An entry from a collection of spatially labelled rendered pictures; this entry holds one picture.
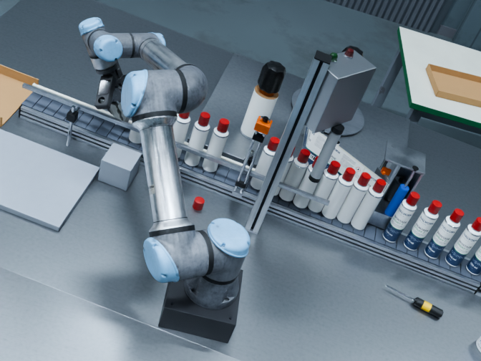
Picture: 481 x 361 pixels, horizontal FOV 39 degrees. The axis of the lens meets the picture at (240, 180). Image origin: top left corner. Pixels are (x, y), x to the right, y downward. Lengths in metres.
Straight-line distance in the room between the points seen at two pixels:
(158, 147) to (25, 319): 0.56
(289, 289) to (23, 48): 1.38
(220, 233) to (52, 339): 0.51
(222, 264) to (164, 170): 0.28
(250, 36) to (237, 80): 2.19
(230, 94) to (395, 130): 0.70
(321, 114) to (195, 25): 3.07
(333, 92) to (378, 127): 1.02
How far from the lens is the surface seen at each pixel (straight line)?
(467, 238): 2.34
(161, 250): 1.68
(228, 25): 5.02
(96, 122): 2.40
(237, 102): 2.68
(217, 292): 1.84
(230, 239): 1.74
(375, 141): 2.78
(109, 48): 2.09
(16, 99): 2.52
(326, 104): 1.88
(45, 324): 1.88
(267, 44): 4.95
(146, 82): 1.73
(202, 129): 2.21
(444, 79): 3.62
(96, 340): 1.87
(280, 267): 2.17
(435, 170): 2.89
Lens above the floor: 2.37
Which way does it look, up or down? 40 degrees down
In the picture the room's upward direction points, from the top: 21 degrees clockwise
